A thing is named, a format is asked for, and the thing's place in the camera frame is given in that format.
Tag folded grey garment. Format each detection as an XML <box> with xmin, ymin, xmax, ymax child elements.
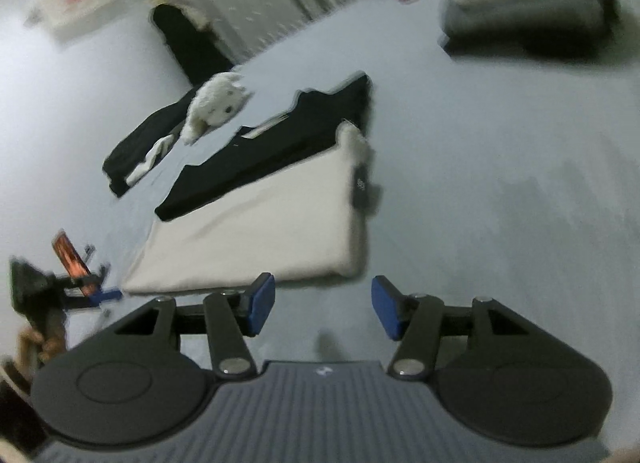
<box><xmin>439</xmin><ymin>0</ymin><xmax>617</xmax><ymax>41</ymax></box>

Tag white plush dog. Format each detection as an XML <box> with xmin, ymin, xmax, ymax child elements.
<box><xmin>179</xmin><ymin>71</ymin><xmax>253</xmax><ymax>146</ymax></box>

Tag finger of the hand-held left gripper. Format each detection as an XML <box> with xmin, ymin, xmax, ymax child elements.
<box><xmin>64</xmin><ymin>284</ymin><xmax>124</xmax><ymax>313</ymax></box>

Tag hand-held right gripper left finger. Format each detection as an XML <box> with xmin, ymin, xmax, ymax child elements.
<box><xmin>112</xmin><ymin>272</ymin><xmax>277</xmax><ymax>378</ymax></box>

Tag wall poster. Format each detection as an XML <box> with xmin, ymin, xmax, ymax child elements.
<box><xmin>24</xmin><ymin>0</ymin><xmax>143</xmax><ymax>46</ymax></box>

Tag person's left hand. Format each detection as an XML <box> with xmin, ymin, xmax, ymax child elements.
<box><xmin>19</xmin><ymin>325</ymin><xmax>67</xmax><ymax>369</ymax></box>

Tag folded black garment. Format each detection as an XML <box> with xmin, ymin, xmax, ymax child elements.
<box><xmin>439</xmin><ymin>18</ymin><xmax>622</xmax><ymax>61</ymax></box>

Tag black pants with white stripe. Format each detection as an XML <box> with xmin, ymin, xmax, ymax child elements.
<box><xmin>101</xmin><ymin>87</ymin><xmax>201</xmax><ymax>200</ymax></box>

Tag black object by curtain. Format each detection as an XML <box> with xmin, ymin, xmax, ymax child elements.
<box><xmin>151</xmin><ymin>3</ymin><xmax>237</xmax><ymax>86</ymax></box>

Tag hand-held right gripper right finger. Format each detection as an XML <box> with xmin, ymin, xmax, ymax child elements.
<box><xmin>371</xmin><ymin>275</ymin><xmax>542</xmax><ymax>378</ymax></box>

